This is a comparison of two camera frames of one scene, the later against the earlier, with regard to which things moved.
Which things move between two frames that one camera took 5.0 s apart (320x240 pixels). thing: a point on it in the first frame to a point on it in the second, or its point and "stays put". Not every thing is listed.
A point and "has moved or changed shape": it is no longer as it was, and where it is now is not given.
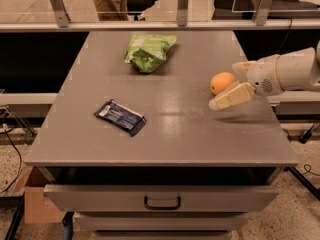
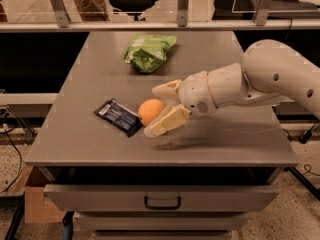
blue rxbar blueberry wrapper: x=118 y=115 stays put
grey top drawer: x=161 y=198 stays put
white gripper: x=264 y=74 to x=194 y=93
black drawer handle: x=162 y=207 stays put
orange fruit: x=220 y=81 has moved or changed shape
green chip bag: x=146 y=52 stays put
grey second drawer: x=161 y=221 stays put
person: x=111 y=1 to x=92 y=1
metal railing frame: x=63 y=23 stays put
